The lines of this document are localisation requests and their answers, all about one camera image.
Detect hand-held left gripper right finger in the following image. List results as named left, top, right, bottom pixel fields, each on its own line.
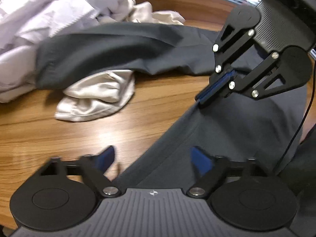
left=187, top=146, right=270, bottom=199

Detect black cable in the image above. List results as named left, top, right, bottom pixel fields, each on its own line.
left=274, top=52, right=316, bottom=176

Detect white shirt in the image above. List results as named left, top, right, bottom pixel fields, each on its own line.
left=0, top=0, right=136, bottom=103

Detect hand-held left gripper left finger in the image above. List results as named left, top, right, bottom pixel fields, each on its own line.
left=39, top=146, right=121, bottom=198

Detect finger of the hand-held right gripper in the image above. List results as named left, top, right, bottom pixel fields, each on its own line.
left=199, top=51, right=285, bottom=109
left=196, top=22, right=256, bottom=104

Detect glass and wood desk partition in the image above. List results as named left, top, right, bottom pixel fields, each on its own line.
left=122, top=0, right=262, bottom=31

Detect dark grey pants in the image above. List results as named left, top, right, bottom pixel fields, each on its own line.
left=36, top=22, right=308, bottom=190

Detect cream garment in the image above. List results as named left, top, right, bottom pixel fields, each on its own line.
left=54, top=1, right=186, bottom=123

